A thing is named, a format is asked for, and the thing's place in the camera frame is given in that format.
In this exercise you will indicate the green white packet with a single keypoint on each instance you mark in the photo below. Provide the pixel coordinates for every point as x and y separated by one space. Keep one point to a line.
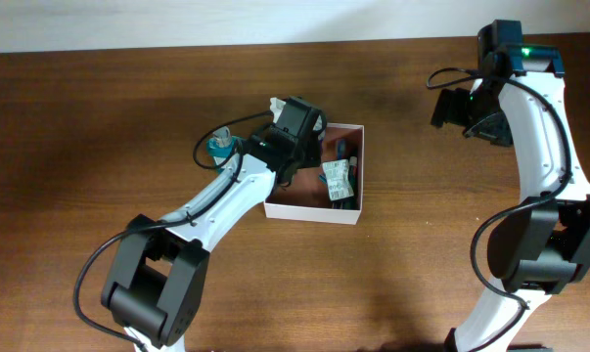
336 175

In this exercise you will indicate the white cardboard box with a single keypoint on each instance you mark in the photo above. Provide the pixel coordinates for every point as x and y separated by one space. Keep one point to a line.
308 198

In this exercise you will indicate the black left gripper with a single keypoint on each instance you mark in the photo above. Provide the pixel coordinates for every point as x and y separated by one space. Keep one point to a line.
315 142

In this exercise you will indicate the teal mouthwash bottle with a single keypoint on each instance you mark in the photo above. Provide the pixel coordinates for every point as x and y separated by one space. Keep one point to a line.
221 144

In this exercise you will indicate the clear pump soap bottle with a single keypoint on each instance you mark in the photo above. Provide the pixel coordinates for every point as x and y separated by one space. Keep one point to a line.
276 107

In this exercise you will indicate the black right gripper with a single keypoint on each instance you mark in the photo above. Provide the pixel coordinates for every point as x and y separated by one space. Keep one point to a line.
451 108

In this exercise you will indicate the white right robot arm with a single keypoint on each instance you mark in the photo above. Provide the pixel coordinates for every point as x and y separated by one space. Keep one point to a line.
527 253

